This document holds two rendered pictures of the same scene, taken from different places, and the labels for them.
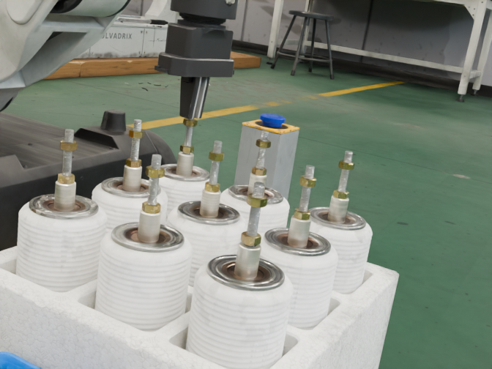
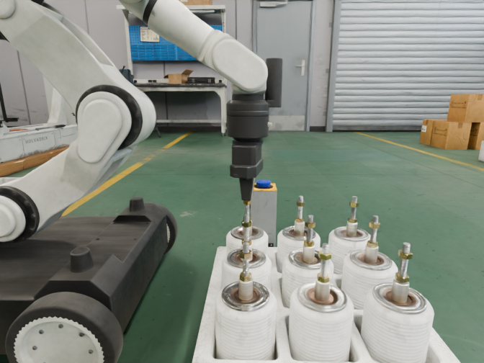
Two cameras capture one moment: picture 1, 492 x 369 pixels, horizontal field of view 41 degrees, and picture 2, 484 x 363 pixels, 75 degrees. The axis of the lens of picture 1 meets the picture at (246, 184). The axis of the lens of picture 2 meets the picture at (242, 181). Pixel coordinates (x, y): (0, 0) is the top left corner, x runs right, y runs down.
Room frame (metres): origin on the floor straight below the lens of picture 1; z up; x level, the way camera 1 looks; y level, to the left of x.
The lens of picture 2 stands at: (0.31, 0.39, 0.55)
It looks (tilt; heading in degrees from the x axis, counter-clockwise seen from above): 15 degrees down; 334
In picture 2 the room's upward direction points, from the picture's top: straight up
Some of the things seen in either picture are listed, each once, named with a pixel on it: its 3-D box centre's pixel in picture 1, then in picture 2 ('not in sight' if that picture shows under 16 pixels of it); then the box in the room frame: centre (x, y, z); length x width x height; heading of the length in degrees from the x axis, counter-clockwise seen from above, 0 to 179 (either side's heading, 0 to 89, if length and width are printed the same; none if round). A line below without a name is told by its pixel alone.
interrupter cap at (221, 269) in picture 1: (245, 273); (398, 297); (0.58, -0.01, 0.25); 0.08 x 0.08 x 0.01
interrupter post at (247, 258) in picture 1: (247, 261); (400, 290); (0.58, -0.01, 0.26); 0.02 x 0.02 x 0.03
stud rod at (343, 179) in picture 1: (343, 180); (353, 212); (0.79, -0.12, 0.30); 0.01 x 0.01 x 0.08
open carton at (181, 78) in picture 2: not in sight; (178, 77); (5.42, -0.96, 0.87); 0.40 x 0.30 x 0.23; 50
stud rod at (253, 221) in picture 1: (253, 220); (403, 266); (0.58, -0.01, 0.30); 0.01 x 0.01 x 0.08
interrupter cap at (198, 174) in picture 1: (184, 173); (247, 232); (0.90, 0.09, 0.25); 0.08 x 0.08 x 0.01
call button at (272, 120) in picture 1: (271, 121); (263, 184); (1.03, -0.03, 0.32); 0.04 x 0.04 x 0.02
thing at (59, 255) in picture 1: (58, 281); (245, 344); (0.69, 0.20, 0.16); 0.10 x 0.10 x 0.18
